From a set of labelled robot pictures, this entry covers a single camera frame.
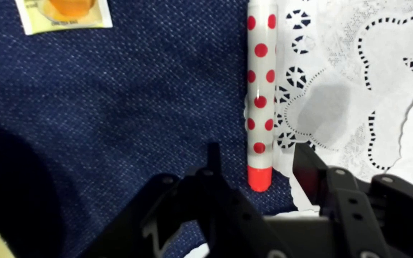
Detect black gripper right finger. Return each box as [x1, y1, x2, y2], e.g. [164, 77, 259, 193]
[292, 143, 413, 258]

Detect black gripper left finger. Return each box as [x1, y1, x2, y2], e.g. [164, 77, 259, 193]
[80, 143, 288, 258]

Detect red dotted white marker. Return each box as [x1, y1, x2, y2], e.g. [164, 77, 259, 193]
[246, 0, 278, 191]

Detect white paper doily left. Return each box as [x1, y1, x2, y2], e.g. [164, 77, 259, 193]
[272, 0, 413, 212]

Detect blue denim tablecloth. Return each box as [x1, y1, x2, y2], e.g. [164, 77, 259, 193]
[0, 0, 278, 258]

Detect small picture card packet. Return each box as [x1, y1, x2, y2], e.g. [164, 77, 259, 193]
[14, 0, 113, 35]

